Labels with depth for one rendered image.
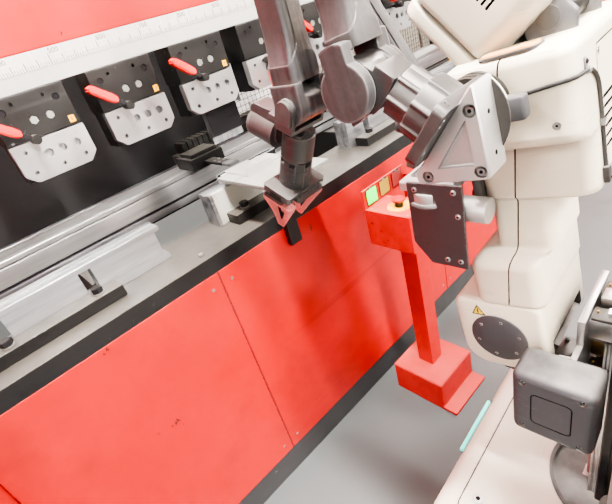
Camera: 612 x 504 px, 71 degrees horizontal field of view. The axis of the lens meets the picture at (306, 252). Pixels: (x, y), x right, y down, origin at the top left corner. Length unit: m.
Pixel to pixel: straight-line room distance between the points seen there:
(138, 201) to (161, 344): 0.49
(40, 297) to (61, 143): 0.34
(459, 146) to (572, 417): 0.48
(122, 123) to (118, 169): 0.59
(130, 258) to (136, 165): 0.61
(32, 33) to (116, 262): 0.50
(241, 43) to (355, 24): 0.69
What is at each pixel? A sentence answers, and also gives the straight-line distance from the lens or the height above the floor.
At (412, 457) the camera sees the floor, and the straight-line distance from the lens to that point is 1.61.
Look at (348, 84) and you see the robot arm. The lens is 0.58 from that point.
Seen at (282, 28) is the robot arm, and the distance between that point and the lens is 0.68.
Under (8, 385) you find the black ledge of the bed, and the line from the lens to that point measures 1.04.
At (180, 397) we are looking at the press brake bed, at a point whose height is 0.58.
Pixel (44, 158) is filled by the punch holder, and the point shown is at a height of 1.21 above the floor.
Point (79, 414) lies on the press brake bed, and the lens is 1.11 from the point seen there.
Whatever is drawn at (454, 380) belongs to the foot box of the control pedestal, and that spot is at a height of 0.07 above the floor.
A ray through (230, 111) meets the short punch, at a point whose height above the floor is 1.15.
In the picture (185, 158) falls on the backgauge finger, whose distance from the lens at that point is 1.46.
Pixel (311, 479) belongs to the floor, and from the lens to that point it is 1.63.
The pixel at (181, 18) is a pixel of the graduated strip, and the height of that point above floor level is 1.39.
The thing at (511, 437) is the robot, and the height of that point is 0.28.
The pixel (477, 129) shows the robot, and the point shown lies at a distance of 0.54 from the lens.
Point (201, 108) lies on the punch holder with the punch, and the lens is 1.17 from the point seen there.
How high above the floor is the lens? 1.35
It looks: 29 degrees down
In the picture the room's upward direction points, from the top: 17 degrees counter-clockwise
